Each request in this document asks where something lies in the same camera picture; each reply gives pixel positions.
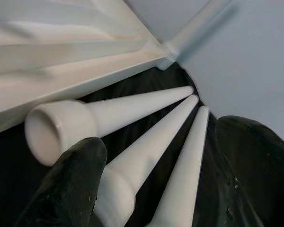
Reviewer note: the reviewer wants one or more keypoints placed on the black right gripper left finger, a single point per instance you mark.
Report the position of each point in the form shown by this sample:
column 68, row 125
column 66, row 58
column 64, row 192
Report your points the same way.
column 68, row 189

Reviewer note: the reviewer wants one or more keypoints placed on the white plastic ribbed table top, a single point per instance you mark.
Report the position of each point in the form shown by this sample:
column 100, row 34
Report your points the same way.
column 61, row 59

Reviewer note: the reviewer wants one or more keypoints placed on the white plastic table leg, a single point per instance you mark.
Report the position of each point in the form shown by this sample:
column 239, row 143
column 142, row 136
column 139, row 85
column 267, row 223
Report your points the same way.
column 187, row 177
column 156, row 146
column 132, row 106
column 198, row 23

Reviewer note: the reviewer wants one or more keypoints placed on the black plastic cover sheet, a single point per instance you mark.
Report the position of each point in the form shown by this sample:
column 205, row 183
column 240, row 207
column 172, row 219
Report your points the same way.
column 9, row 165

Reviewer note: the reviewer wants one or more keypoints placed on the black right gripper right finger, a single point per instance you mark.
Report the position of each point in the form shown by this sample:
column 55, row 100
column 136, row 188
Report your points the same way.
column 258, row 170

